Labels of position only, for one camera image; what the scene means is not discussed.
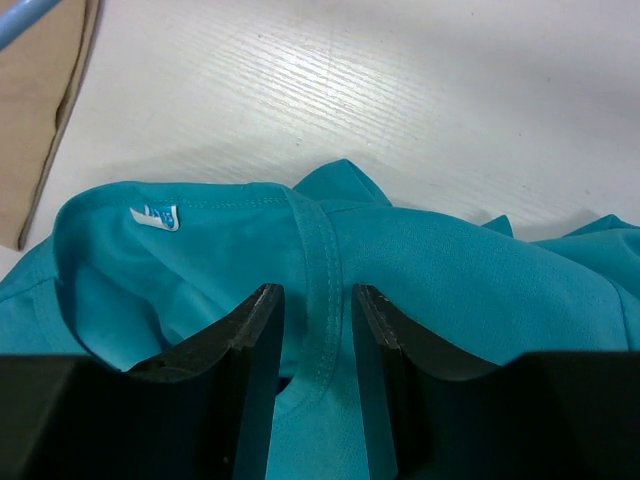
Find teal t shirt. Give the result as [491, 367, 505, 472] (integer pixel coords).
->
[1, 160, 639, 479]

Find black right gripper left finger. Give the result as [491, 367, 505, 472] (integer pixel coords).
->
[1, 284, 285, 479]

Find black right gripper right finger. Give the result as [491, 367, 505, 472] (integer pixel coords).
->
[352, 285, 639, 479]

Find blue wire hanger free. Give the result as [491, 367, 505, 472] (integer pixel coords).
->
[0, 0, 49, 49]

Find beige tank top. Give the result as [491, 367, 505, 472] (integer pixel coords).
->
[1, 1, 102, 251]

